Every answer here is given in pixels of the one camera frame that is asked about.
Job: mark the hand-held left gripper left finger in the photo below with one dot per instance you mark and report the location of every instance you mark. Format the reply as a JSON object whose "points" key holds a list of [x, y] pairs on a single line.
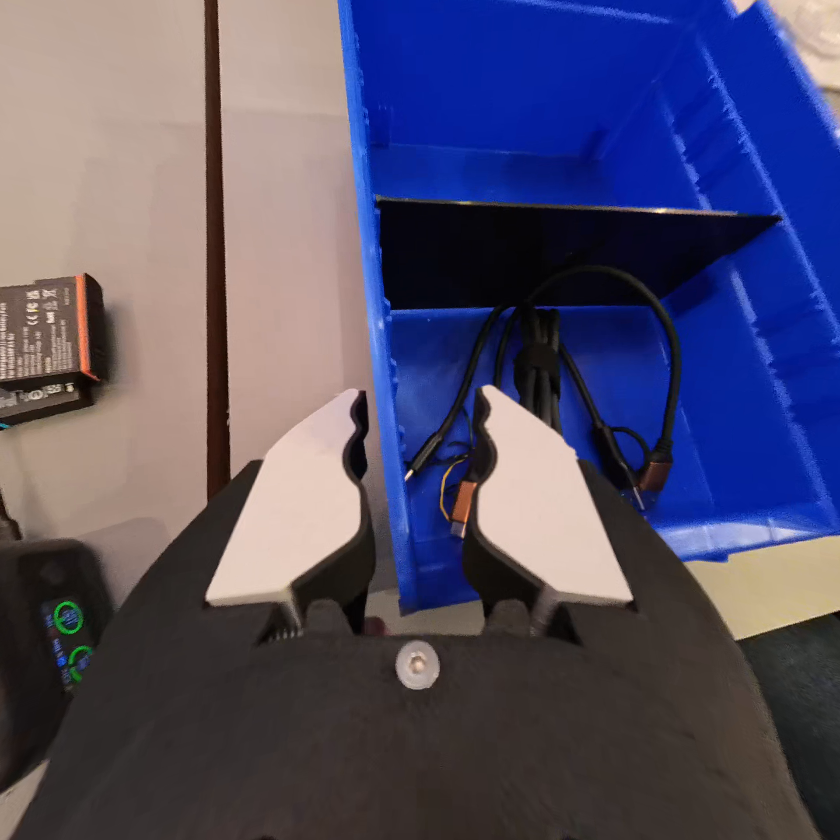
{"points": [[289, 525]]}

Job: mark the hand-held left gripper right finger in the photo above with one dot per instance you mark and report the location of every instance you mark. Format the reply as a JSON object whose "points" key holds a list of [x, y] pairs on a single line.
{"points": [[551, 525]]}

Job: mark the blue plastic bin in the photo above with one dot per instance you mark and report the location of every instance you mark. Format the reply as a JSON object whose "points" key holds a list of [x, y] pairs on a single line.
{"points": [[525, 85]]}

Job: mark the person's left hand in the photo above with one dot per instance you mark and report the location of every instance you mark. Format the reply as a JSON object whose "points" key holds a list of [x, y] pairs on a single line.
{"points": [[377, 627]]}

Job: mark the black blurred desk device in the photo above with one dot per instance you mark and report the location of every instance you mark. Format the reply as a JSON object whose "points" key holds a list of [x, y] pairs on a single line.
{"points": [[33, 590]]}

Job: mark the black battery pack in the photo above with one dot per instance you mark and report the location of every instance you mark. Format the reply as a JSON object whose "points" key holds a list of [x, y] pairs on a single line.
{"points": [[46, 397]]}

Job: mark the black bin divider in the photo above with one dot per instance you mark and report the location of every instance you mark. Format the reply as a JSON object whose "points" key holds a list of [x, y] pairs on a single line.
{"points": [[492, 256]]}

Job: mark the person's dark trousers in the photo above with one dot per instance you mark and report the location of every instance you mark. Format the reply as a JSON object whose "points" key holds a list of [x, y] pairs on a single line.
{"points": [[807, 689]]}

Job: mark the black battery orange stripe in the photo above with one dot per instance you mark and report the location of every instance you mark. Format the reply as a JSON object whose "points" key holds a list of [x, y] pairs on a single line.
{"points": [[46, 328]]}

